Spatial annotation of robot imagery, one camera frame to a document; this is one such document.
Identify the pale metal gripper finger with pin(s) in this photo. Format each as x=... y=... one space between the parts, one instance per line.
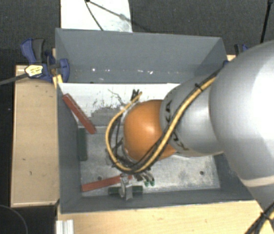
x=123 y=188
x=129 y=192

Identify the dark green flat block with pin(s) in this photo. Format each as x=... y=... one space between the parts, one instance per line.
x=82 y=145
x=113 y=191

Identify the red-brown flat block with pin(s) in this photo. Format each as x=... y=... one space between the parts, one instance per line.
x=97 y=184
x=79 y=113

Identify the pale wood flat board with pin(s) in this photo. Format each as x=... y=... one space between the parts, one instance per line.
x=34 y=140

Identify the grey metal bin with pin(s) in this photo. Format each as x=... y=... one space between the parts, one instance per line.
x=132 y=55

